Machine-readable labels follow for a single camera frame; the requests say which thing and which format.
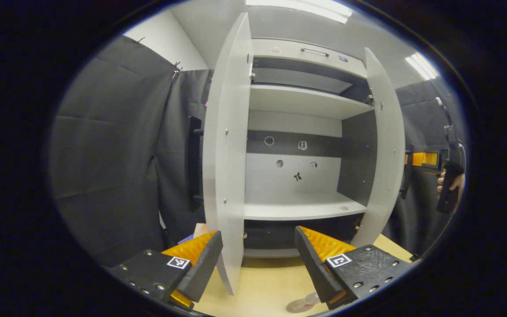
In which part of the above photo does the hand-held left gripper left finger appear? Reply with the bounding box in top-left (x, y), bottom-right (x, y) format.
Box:
top-left (109, 230), bottom-right (224, 312)

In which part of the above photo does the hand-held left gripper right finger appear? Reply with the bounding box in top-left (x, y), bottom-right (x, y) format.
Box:
top-left (294, 226), bottom-right (412, 310)

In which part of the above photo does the white cabinet door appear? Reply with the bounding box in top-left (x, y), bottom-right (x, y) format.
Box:
top-left (202, 12), bottom-right (254, 295)
top-left (351, 47), bottom-right (406, 248)

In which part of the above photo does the white and grey cabinet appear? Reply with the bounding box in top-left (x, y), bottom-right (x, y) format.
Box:
top-left (242, 37), bottom-right (377, 259)

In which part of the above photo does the printed paper sheet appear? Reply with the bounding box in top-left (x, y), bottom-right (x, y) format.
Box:
top-left (178, 223), bottom-right (212, 245)

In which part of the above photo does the long ceiling light panel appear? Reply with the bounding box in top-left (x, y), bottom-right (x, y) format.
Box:
top-left (405, 53), bottom-right (439, 81)
top-left (245, 0), bottom-right (353, 24)

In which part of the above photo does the black door handle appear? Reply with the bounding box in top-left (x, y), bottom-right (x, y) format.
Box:
top-left (186, 116), bottom-right (204, 213)

